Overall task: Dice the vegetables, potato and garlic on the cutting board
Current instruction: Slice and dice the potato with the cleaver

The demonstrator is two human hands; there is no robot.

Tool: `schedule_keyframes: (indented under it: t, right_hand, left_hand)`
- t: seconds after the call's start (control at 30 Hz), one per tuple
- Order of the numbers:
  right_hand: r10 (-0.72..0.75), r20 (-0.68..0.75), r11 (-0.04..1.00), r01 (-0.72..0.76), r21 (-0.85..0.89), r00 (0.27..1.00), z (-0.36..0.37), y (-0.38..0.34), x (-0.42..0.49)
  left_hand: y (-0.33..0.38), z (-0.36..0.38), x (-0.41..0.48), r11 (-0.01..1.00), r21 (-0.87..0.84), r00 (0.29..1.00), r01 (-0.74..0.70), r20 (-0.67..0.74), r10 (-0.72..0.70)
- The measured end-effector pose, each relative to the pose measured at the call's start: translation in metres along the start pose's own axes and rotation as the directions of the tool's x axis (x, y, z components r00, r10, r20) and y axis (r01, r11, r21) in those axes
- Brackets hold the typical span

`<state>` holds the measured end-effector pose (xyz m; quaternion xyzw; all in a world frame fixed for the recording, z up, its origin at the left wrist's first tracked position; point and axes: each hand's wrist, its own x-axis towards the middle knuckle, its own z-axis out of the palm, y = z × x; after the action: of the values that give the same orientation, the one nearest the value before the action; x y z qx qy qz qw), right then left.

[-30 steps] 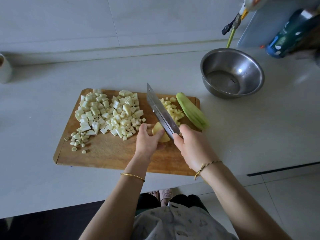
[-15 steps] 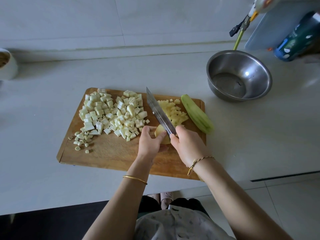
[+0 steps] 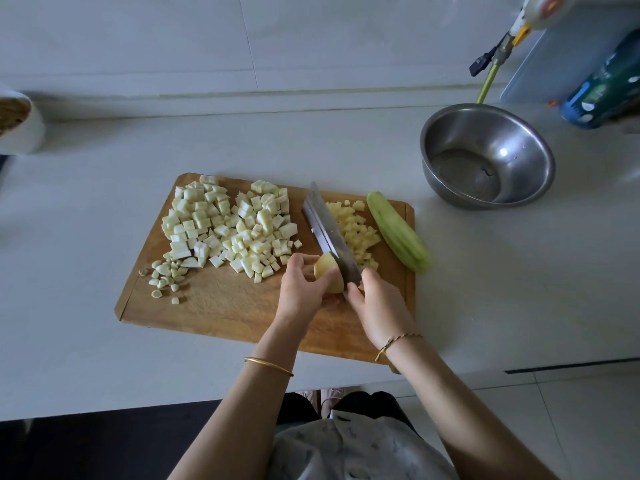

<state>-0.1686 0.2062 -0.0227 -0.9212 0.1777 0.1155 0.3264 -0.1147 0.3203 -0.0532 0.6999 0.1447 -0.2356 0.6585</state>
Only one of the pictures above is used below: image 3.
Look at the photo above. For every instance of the peeled yellow potato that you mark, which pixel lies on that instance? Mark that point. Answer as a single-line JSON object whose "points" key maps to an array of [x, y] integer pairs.
{"points": [[358, 230]]}

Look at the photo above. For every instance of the wooden cutting board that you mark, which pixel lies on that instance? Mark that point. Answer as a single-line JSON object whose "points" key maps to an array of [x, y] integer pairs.
{"points": [[220, 310]]}

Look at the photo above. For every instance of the pile of garlic cloves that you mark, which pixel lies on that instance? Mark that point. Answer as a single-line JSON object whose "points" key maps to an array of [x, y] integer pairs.
{"points": [[163, 280]]}

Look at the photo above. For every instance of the person's left hand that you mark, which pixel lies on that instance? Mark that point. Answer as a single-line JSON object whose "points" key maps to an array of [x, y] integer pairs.
{"points": [[300, 293]]}

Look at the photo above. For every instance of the peeled green cucumber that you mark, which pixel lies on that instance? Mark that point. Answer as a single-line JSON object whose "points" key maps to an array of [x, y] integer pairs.
{"points": [[398, 233]]}

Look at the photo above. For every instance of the dark green trousers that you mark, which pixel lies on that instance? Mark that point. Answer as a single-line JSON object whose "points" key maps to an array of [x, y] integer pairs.
{"points": [[300, 407]]}

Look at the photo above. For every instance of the pile of white diced vegetable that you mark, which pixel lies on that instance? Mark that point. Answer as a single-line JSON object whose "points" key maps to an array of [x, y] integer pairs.
{"points": [[262, 230]]}

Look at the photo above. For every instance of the person's right foot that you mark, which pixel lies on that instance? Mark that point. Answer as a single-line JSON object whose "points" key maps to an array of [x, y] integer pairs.
{"points": [[332, 397]]}

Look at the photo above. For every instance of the yellow potato piece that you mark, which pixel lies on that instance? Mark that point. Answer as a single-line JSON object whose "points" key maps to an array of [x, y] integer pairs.
{"points": [[325, 265]]}

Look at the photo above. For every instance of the person's left forearm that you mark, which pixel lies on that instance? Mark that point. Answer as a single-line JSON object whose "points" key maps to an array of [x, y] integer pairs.
{"points": [[240, 415]]}

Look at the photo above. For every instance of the dark green bottle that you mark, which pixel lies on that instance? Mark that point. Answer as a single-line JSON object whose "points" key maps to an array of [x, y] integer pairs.
{"points": [[605, 90]]}

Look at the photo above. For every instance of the person's right hand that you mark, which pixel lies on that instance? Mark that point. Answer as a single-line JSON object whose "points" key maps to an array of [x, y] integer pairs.
{"points": [[385, 307]]}

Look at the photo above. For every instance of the deep stainless steel bowl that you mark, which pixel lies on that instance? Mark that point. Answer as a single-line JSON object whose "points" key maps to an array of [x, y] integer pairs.
{"points": [[525, 140]]}

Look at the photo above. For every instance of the person's left foot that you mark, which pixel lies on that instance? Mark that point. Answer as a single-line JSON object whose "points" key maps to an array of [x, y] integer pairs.
{"points": [[312, 397]]}

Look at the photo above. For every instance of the white bowl of noodles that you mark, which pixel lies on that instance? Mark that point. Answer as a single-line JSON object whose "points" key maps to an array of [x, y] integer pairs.
{"points": [[18, 123]]}

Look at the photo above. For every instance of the gold bangle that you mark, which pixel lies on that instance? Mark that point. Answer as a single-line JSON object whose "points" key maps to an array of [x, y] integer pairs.
{"points": [[268, 365]]}

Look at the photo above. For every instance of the light blue plastic board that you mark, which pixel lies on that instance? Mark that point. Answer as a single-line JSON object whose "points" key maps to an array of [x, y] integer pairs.
{"points": [[560, 60]]}

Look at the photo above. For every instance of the white patterned garment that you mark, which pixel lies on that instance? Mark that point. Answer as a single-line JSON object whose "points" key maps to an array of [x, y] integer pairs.
{"points": [[360, 450]]}

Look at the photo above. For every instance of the person's right forearm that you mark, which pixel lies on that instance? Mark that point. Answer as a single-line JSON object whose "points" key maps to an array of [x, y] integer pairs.
{"points": [[470, 415]]}

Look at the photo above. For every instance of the person's foot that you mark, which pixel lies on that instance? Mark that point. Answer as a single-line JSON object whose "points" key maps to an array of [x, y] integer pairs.
{"points": [[312, 397], [332, 397]]}

